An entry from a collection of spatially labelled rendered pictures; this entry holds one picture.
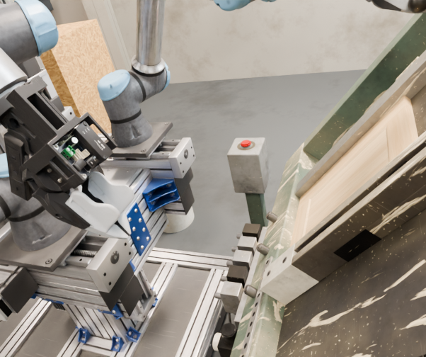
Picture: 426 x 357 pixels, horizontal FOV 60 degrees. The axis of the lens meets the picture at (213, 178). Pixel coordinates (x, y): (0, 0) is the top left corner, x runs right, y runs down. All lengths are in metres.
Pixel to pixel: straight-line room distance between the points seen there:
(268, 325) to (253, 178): 0.65
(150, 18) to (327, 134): 0.67
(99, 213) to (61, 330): 1.57
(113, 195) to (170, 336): 1.31
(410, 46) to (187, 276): 1.37
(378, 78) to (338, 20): 3.15
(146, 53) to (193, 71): 3.61
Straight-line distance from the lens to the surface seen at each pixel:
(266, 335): 0.84
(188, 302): 1.81
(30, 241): 1.03
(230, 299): 1.10
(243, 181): 1.38
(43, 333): 2.05
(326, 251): 0.74
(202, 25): 4.65
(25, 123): 0.44
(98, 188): 0.49
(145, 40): 1.26
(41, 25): 0.61
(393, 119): 0.92
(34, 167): 0.44
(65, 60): 2.51
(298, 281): 0.82
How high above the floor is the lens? 1.61
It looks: 34 degrees down
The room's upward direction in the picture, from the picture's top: 14 degrees counter-clockwise
